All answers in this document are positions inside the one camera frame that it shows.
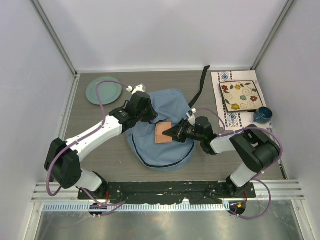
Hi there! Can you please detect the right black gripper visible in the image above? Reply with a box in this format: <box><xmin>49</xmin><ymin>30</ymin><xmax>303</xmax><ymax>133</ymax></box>
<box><xmin>163</xmin><ymin>118</ymin><xmax>204</xmax><ymax>143</ymax></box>

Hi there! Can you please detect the light blue backpack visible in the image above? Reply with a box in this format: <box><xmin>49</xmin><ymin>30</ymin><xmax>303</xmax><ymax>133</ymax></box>
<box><xmin>124</xmin><ymin>65</ymin><xmax>211</xmax><ymax>172</ymax></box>

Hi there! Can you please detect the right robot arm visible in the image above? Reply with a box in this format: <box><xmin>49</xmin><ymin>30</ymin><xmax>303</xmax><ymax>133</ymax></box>
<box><xmin>162</xmin><ymin>116</ymin><xmax>283</xmax><ymax>198</ymax></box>

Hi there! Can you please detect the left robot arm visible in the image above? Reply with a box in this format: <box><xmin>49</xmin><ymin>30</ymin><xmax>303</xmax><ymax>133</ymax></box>
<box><xmin>44</xmin><ymin>91</ymin><xmax>158</xmax><ymax>200</ymax></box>

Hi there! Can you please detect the teal round plate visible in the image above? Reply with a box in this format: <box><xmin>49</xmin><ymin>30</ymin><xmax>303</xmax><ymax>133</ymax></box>
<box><xmin>85</xmin><ymin>76</ymin><xmax>123</xmax><ymax>105</ymax></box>

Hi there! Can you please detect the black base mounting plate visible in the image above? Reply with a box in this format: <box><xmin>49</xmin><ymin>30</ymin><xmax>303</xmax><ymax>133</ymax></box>
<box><xmin>90</xmin><ymin>181</ymin><xmax>256</xmax><ymax>205</ymax></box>

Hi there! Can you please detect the patterned white placemat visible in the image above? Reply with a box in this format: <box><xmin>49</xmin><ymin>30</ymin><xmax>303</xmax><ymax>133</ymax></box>
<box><xmin>211</xmin><ymin>70</ymin><xmax>272</xmax><ymax>131</ymax></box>

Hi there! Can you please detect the floral square plate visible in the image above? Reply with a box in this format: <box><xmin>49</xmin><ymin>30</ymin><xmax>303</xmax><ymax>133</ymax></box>
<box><xmin>219</xmin><ymin>80</ymin><xmax>264</xmax><ymax>113</ymax></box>

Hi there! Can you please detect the dark blue mug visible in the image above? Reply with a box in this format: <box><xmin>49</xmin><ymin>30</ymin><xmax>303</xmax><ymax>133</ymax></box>
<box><xmin>253</xmin><ymin>106</ymin><xmax>273</xmax><ymax>124</ymax></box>

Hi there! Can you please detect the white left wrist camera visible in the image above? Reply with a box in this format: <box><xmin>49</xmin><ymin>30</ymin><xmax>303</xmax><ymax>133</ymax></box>
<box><xmin>126</xmin><ymin>84</ymin><xmax>146</xmax><ymax>95</ymax></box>

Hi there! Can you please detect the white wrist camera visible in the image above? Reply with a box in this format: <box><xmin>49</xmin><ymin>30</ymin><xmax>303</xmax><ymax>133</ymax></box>
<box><xmin>126</xmin><ymin>84</ymin><xmax>146</xmax><ymax>95</ymax></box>
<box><xmin>186</xmin><ymin>108</ymin><xmax>197</xmax><ymax>126</ymax></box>

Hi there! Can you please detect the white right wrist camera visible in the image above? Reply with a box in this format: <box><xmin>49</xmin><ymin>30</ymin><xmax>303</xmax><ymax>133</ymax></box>
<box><xmin>186</xmin><ymin>108</ymin><xmax>197</xmax><ymax>126</ymax></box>

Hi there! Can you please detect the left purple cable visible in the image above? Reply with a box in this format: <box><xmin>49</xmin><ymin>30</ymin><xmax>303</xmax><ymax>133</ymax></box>
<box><xmin>46</xmin><ymin>79</ymin><xmax>133</xmax><ymax>216</ymax></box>

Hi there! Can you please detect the slotted cable duct rail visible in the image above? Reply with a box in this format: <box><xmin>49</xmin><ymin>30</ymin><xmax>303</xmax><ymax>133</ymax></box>
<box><xmin>42</xmin><ymin>201</ymin><xmax>230</xmax><ymax>212</ymax></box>

